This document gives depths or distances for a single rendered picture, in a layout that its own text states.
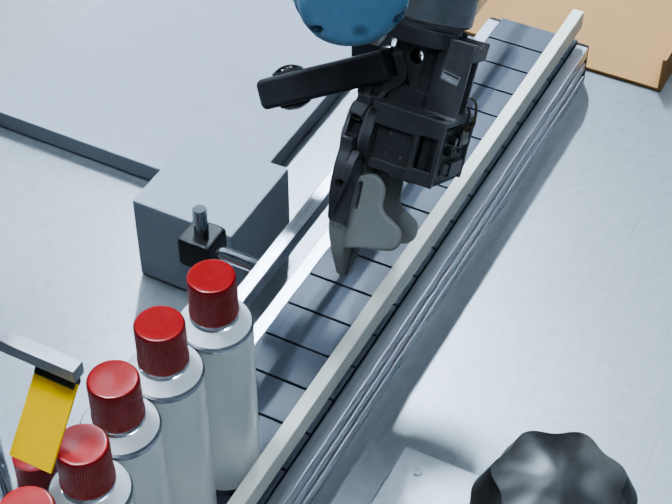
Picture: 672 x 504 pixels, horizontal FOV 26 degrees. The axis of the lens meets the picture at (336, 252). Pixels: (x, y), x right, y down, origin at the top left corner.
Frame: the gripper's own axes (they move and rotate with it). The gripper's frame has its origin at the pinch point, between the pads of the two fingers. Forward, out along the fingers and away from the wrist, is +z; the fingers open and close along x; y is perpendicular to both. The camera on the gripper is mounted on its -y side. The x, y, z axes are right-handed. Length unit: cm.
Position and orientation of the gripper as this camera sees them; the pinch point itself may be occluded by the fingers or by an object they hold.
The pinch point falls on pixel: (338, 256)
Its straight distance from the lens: 117.9
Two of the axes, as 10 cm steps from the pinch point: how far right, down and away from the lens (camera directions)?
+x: 4.0, -1.8, 9.0
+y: 8.9, 3.2, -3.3
